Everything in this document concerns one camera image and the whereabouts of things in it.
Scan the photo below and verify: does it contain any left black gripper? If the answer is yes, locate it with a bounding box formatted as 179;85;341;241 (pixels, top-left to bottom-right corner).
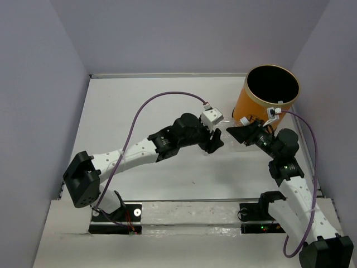
177;118;224;155

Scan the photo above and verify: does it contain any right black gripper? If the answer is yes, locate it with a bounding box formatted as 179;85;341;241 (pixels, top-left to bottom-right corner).
227;118;279;160

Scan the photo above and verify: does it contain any clear bottle long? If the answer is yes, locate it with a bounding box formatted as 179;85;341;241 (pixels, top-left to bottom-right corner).
216;118;240;150

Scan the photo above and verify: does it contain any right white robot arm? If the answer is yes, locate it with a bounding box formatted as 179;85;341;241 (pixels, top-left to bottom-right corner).
226;121;354;267

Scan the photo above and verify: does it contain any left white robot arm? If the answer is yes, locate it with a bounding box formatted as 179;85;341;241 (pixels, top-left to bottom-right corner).
63;108;224;221

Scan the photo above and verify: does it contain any orange cylindrical bin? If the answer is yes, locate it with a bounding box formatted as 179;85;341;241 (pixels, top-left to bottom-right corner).
232;65;301;121

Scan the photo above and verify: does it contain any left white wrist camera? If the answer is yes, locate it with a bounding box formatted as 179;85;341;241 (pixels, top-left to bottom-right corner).
201;108;224;132

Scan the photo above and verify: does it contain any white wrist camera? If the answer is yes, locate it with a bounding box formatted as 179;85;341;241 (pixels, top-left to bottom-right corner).
201;108;224;132
239;107;282;126

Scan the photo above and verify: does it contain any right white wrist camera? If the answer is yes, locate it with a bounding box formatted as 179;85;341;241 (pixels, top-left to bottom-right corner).
239;107;282;126

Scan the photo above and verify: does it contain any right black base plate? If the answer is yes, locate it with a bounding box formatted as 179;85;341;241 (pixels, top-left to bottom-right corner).
237;203;285;235

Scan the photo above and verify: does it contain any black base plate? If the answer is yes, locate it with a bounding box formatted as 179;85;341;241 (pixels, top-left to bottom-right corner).
237;203;285;235
88;202;142;235

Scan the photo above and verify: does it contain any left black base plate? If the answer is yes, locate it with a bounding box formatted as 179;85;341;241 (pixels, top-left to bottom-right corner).
88;202;142;235

